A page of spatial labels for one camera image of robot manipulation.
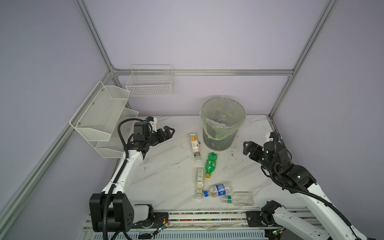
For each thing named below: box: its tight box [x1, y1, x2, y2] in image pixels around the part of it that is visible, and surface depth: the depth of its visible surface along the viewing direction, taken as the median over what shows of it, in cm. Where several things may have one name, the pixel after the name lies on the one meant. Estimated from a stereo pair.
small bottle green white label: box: [195, 167, 206, 200], surface depth 83 cm
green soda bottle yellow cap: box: [205, 152, 218, 179], surface depth 90 cm
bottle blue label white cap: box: [213, 114, 227, 123], surface depth 100 cm
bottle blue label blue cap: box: [203, 181, 233, 198], surface depth 81 cm
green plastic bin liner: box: [199, 96, 247, 140], surface depth 92 cm
